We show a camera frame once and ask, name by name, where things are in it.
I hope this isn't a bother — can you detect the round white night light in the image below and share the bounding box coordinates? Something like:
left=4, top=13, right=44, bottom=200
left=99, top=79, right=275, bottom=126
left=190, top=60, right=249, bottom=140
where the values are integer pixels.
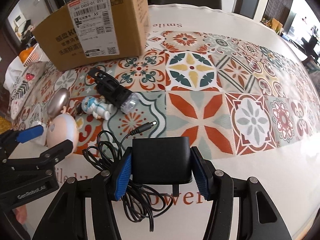
left=46, top=113, right=79, bottom=153

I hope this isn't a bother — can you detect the black power adapter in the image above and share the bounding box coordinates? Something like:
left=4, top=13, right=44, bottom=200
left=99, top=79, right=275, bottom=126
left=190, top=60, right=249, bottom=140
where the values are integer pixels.
left=131, top=137, right=192, bottom=185

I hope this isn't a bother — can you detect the white square adapter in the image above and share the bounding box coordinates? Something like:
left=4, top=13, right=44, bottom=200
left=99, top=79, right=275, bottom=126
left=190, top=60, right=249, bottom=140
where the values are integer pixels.
left=31, top=121, right=48, bottom=146

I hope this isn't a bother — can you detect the silver oval case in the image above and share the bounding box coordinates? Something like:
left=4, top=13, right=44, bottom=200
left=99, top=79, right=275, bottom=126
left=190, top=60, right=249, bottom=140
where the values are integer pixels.
left=47, top=88, right=70, bottom=119

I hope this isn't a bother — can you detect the patterned tile table mat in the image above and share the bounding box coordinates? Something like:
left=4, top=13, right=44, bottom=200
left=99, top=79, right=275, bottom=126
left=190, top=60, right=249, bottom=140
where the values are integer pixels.
left=13, top=30, right=319, bottom=159

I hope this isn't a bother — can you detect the black adapter cable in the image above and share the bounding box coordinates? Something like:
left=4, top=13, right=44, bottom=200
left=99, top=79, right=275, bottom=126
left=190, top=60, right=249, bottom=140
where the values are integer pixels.
left=81, top=120, right=181, bottom=233

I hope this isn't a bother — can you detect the black flashlight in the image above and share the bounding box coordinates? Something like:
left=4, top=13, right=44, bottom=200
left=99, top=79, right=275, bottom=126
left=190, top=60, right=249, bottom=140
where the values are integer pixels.
left=88, top=67, right=139, bottom=114

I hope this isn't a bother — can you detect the brown cardboard box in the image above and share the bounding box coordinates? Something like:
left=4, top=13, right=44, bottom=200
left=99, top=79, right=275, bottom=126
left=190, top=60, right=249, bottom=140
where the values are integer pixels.
left=33, top=0, right=150, bottom=71

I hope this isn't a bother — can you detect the white basket of oranges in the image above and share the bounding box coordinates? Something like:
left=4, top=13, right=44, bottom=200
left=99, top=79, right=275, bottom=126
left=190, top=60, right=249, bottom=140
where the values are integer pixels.
left=18, top=43, right=49, bottom=67

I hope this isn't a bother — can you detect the left human hand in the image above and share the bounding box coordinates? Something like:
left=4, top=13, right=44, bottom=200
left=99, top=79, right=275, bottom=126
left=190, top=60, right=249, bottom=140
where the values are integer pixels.
left=13, top=205, right=27, bottom=225

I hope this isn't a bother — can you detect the small astronaut figurine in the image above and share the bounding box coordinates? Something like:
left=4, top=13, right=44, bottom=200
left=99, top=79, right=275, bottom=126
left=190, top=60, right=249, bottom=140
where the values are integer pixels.
left=76, top=96, right=117, bottom=120

